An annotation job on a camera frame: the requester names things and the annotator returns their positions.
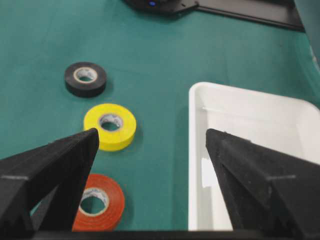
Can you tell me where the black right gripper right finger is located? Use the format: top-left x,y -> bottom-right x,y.
205,129 -> 320,232

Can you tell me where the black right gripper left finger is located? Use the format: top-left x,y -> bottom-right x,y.
0,128 -> 99,232

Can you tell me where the red tape roll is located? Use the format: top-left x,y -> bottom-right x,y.
72,174 -> 125,232

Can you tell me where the white plastic case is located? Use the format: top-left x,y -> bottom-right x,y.
188,82 -> 320,231

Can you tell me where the yellow tape roll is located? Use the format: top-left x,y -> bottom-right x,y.
83,103 -> 137,152

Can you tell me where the black tape roll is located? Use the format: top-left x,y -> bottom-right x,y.
64,62 -> 107,98

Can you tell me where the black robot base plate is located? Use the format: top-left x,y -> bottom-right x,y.
125,0 -> 305,32

